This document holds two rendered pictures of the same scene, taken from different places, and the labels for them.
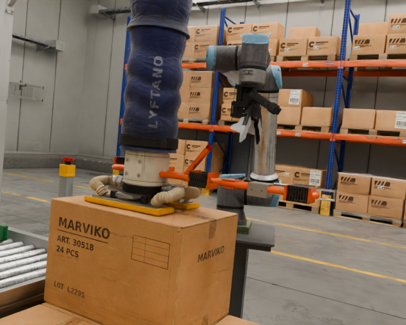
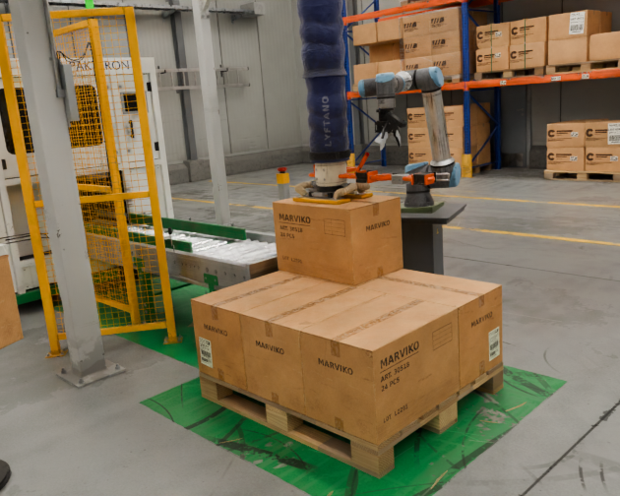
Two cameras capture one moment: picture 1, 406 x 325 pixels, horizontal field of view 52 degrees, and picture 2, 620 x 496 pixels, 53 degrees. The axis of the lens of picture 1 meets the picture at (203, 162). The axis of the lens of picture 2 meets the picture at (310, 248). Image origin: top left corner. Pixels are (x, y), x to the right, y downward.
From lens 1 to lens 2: 188 cm
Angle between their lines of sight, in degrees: 20
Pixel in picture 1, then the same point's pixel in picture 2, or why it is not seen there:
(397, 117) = not seen: outside the picture
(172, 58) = (335, 94)
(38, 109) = (246, 96)
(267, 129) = (434, 122)
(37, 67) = (236, 42)
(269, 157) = (441, 146)
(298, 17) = not seen: outside the picture
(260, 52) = (387, 87)
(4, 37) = (205, 45)
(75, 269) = (293, 245)
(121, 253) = (318, 230)
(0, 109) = (215, 120)
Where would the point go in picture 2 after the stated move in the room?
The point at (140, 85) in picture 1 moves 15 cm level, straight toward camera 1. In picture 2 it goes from (316, 118) to (312, 119)
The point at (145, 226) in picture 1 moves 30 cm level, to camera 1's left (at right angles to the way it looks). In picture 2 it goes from (329, 212) to (275, 213)
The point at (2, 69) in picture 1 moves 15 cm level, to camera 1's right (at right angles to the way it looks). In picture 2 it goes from (209, 80) to (221, 79)
